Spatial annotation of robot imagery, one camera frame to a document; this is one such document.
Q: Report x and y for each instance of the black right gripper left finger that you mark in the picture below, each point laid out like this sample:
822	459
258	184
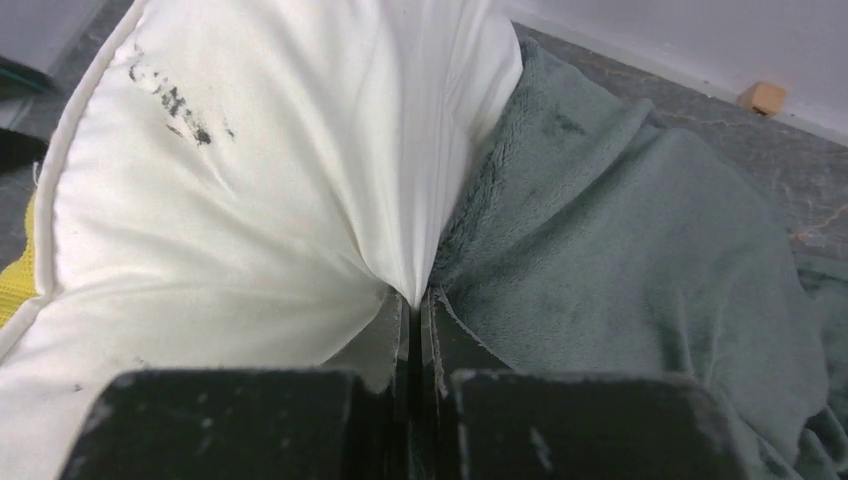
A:
345	419

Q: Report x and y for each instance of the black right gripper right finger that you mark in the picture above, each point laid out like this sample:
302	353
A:
488	421

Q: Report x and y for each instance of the zebra striped pillowcase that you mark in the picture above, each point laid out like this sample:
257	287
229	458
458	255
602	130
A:
592	237

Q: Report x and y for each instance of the white pillow with yellow edge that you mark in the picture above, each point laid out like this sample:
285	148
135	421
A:
240	184

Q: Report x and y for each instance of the small wooden block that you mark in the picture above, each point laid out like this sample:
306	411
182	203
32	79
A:
763	98

